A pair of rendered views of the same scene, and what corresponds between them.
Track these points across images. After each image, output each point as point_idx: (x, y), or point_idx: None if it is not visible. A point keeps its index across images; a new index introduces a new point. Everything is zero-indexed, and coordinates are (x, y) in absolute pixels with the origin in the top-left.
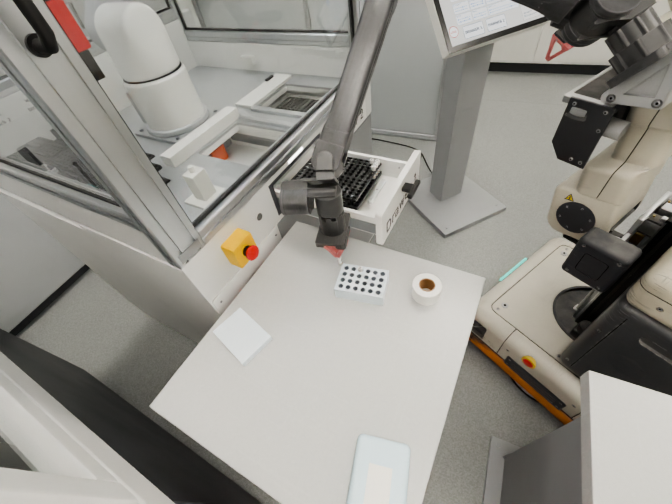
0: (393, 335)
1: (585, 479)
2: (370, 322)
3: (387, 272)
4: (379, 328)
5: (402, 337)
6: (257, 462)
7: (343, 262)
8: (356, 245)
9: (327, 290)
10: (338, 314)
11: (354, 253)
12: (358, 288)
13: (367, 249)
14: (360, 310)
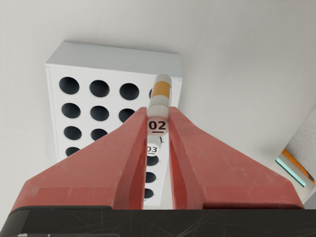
0: (3, 188)
1: None
2: (14, 146)
3: (152, 203)
4: (7, 164)
5: (7, 201)
6: None
7: (223, 43)
8: (304, 79)
9: (82, 3)
10: (0, 62)
11: (264, 77)
12: (75, 142)
13: (277, 116)
14: (40, 120)
